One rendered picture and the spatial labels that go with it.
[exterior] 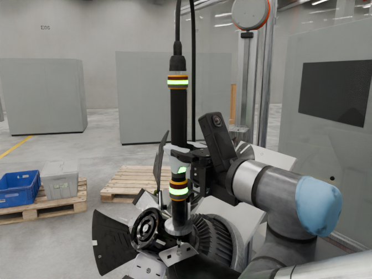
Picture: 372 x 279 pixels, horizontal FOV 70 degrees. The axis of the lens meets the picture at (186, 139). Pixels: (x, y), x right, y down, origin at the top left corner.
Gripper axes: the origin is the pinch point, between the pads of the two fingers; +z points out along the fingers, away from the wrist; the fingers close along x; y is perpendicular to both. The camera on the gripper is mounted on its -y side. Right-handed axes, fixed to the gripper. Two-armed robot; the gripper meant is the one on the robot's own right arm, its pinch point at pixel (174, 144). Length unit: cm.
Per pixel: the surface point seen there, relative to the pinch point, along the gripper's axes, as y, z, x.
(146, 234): 25.4, 6.3, -4.4
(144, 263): 34.2, 6.6, -5.0
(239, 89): -8, 30, 61
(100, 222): 35.1, 34.7, -5.2
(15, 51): -81, 1270, 188
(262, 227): 50, 9, 57
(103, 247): 42, 31, -6
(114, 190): 135, 252, 102
